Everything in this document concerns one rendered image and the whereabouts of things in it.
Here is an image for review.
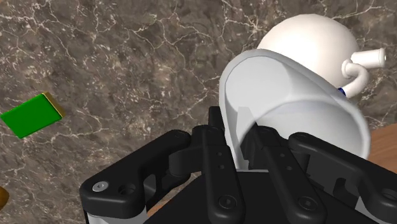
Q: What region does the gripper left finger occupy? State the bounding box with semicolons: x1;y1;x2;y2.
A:
80;106;246;224

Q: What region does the brown round thing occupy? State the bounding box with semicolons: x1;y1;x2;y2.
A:
0;186;10;211

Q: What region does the green flat box gold edge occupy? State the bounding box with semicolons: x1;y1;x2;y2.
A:
0;91;66;140

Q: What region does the white round pot with spout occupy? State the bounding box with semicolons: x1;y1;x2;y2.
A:
256;13;387;99

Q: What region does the white cup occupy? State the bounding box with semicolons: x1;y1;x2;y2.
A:
218;48;372;171

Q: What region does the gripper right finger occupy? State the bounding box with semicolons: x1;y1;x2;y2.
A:
241;124;397;224

